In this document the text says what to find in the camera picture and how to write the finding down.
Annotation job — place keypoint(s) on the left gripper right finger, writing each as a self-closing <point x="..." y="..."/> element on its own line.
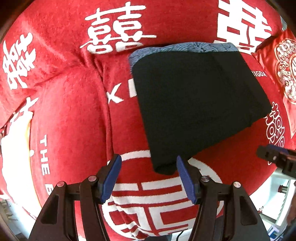
<point x="224" y="209"/>

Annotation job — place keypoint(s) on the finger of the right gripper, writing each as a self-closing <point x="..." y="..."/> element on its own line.
<point x="281" y="157"/>

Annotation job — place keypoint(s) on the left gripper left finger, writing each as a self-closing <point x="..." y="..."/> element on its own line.
<point x="56" y="220"/>

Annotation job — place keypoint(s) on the black pants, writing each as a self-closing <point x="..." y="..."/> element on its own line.
<point x="191" y="101"/>

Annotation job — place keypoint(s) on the red gold embroidered cushion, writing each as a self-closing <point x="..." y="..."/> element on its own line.
<point x="277" y="58"/>

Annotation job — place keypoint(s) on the blue grey leaf-print cloth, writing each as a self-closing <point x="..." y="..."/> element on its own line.
<point x="191" y="47"/>

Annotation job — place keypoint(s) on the red sofa cover white characters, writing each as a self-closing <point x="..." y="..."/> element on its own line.
<point x="69" y="104"/>

